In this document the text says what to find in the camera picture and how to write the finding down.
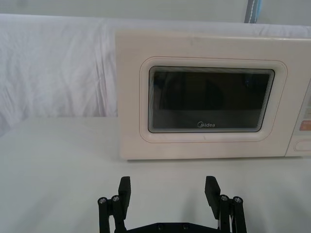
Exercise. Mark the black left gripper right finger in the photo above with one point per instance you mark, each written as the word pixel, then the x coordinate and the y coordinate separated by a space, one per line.
pixel 212 191

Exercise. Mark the cream microwave oven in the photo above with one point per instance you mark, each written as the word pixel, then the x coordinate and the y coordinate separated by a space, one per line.
pixel 131 97

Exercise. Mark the white curtain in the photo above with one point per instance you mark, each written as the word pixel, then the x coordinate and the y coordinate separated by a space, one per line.
pixel 53 68

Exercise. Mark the white tablecloth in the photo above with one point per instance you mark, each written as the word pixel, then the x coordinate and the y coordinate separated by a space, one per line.
pixel 60 170

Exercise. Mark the grey striped post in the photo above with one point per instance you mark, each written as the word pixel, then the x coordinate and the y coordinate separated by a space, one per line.
pixel 253 11

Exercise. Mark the oven control panel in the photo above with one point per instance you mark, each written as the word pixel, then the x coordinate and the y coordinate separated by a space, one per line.
pixel 302 102

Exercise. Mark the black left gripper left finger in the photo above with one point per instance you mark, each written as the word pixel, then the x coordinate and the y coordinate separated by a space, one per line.
pixel 125 194

